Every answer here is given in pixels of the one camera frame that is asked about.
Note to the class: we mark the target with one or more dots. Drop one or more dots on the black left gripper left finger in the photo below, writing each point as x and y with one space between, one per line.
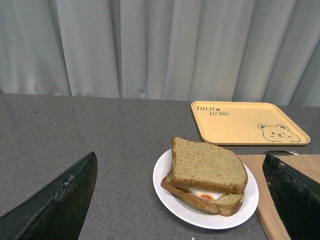
58 210

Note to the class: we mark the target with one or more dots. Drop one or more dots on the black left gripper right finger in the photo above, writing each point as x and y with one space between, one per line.
296 198

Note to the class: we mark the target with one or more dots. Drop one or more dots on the bread slice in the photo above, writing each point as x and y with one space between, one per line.
206 166
227 205

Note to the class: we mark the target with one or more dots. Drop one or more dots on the fried egg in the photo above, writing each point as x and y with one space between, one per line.
205 194

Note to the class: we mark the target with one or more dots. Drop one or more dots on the white round plate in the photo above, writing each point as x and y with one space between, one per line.
199 218

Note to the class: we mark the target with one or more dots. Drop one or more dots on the wooden cutting board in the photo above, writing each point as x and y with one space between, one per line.
308 164

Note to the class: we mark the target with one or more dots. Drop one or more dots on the yellow bear tray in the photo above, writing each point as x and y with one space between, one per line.
247 124

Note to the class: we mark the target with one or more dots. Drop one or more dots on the metal board handle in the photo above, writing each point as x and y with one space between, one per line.
280 152

